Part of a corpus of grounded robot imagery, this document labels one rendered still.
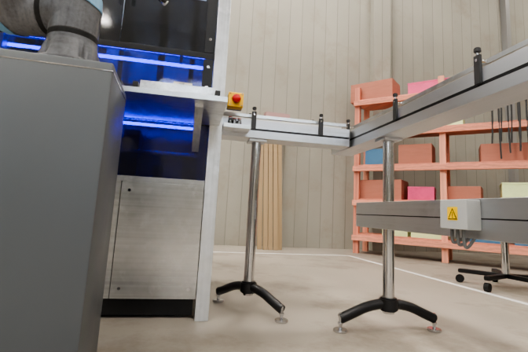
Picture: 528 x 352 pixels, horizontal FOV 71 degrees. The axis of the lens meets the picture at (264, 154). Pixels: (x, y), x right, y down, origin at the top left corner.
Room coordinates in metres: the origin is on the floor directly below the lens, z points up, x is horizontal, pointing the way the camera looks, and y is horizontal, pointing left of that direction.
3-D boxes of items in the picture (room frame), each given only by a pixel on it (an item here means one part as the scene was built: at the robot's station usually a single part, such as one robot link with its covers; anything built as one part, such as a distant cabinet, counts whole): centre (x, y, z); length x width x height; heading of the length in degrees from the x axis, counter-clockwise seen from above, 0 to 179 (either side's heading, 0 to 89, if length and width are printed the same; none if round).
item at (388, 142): (1.68, -0.57, 0.46); 0.09 x 0.09 x 0.77; 11
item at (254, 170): (1.89, 0.04, 0.46); 0.09 x 0.09 x 0.77; 11
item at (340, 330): (1.68, -0.57, 0.07); 0.50 x 0.08 x 0.14; 101
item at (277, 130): (1.91, -0.10, 0.92); 0.69 x 0.15 x 0.16; 101
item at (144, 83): (1.44, 0.35, 0.90); 0.34 x 0.26 x 0.04; 10
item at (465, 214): (1.15, -0.61, 0.50); 0.12 x 0.05 x 0.09; 11
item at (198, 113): (1.49, 0.28, 0.79); 0.34 x 0.03 x 0.13; 11
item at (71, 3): (0.88, 0.51, 0.96); 0.13 x 0.12 x 0.14; 86
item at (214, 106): (1.46, 0.53, 0.87); 0.70 x 0.48 x 0.02; 101
